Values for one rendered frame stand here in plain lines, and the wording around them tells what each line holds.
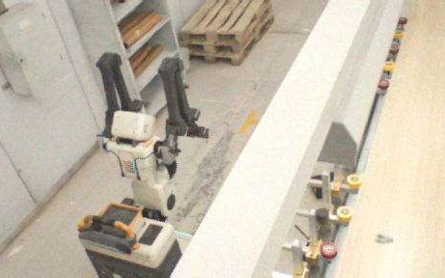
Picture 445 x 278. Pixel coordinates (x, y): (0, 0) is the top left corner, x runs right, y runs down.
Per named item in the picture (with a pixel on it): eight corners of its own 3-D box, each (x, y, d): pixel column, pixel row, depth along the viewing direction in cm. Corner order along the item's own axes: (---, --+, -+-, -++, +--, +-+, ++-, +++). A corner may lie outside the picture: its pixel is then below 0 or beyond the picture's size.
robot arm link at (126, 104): (99, 56, 278) (115, 57, 274) (105, 51, 282) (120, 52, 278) (120, 115, 304) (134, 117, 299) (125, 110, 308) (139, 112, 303)
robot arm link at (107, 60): (91, 58, 271) (105, 59, 267) (105, 50, 282) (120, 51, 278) (106, 127, 291) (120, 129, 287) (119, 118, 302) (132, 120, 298)
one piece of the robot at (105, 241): (142, 260, 265) (122, 249, 246) (93, 245, 279) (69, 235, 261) (150, 239, 269) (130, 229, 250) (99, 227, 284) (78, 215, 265)
